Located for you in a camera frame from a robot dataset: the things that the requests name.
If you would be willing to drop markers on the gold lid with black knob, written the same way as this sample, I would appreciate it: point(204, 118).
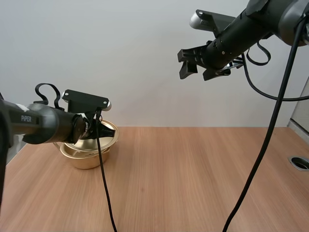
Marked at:
point(115, 139)

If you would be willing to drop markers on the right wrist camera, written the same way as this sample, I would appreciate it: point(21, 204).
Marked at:
point(212, 19)

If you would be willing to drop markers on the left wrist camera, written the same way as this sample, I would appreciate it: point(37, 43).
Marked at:
point(84, 99)

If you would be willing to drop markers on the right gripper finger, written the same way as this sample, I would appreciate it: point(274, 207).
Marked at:
point(187, 70)
point(213, 73)

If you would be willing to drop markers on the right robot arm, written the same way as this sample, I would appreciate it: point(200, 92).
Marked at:
point(241, 26)

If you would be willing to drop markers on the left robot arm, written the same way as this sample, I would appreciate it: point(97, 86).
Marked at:
point(48, 123)

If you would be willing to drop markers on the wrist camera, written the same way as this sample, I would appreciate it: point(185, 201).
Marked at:
point(212, 19)
point(84, 99)

